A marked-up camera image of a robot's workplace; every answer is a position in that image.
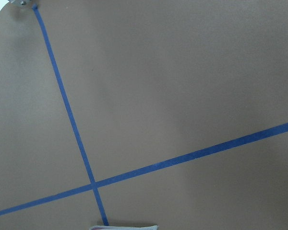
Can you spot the pink grey-backed towel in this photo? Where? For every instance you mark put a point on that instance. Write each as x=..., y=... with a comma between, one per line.
x=155, y=227

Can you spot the aluminium frame post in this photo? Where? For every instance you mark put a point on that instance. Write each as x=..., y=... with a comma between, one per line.
x=21, y=3

